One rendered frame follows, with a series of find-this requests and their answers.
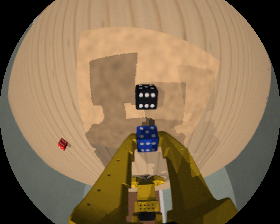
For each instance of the red die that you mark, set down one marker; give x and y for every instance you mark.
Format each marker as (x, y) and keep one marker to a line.
(62, 144)

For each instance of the blue die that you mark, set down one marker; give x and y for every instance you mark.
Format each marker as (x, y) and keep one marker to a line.
(147, 138)

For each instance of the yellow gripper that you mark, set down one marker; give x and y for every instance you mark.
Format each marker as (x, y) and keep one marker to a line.
(192, 201)

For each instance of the black die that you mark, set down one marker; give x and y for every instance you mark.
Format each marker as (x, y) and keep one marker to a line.
(146, 97)

